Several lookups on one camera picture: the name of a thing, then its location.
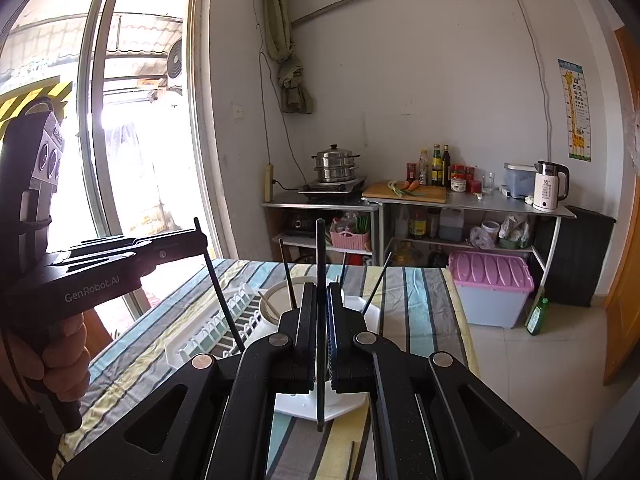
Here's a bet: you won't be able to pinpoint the sliding window frame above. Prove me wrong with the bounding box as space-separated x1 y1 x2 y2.
0 0 231 321

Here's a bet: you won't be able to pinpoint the striped tablecloth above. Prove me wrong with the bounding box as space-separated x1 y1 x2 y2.
52 258 481 480

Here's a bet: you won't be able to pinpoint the steel steamer pot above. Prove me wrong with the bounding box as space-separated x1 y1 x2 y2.
311 143 361 184

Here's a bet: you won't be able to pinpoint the person's left hand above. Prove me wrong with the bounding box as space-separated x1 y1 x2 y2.
7 310 92 406

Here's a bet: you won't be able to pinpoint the wooden cutting board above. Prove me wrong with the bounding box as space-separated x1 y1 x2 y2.
361 181 448 204

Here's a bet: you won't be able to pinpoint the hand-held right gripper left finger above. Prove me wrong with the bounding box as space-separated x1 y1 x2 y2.
57 282 318 480

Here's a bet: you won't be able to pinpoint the white bowl with blue rim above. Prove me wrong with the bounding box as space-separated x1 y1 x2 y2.
256 276 306 336

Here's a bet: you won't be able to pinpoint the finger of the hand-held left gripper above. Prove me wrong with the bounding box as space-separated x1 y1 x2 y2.
70 228 199 257
51 233 210 275

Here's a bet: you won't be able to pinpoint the pink plastic basket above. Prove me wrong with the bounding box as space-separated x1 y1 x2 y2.
330 225 372 251

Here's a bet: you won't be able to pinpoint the giraffe wall poster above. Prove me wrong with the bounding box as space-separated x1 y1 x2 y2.
557 58 592 162

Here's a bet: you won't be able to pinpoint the long metal shelf table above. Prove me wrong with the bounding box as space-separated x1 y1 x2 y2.
375 187 578 306

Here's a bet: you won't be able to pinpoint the white plastic jug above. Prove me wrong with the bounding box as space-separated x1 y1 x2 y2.
439 207 466 241

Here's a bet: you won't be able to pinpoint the white electric kettle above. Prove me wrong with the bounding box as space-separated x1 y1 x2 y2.
531 160 571 212

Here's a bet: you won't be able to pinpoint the black panel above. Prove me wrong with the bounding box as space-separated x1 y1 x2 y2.
532 205 617 308

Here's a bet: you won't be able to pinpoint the green onion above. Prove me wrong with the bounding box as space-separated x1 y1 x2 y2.
387 180 429 197

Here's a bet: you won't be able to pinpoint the tied green curtain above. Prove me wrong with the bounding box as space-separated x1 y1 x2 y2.
263 0 317 115

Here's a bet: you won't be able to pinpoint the green plastic bottle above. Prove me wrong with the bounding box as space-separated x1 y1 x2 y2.
524 297 550 337

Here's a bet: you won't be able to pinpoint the white cup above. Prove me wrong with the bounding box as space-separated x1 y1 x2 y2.
300 272 373 336

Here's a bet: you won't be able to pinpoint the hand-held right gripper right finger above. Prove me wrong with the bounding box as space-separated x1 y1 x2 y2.
325 282 583 480

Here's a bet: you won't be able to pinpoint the outdoor air conditioner unit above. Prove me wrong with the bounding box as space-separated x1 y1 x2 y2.
165 40 187 92

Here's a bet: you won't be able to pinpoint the yellow and black sign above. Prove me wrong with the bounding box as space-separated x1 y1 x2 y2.
0 80 73 126

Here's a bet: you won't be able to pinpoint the pink-lidded storage box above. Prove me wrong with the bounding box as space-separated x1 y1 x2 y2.
448 251 536 330

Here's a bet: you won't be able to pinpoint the clear plastic container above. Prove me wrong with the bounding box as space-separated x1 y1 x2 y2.
504 161 538 200

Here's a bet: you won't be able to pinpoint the white plastic dish rack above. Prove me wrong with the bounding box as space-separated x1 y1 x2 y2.
165 267 383 421

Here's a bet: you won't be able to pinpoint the wooden door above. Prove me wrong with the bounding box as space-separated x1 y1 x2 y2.
602 25 640 386

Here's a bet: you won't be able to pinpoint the black induction cooker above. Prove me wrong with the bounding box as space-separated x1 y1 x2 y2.
298 176 368 196

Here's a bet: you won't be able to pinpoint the plastic bags on shelf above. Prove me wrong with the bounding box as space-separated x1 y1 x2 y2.
500 214 533 251

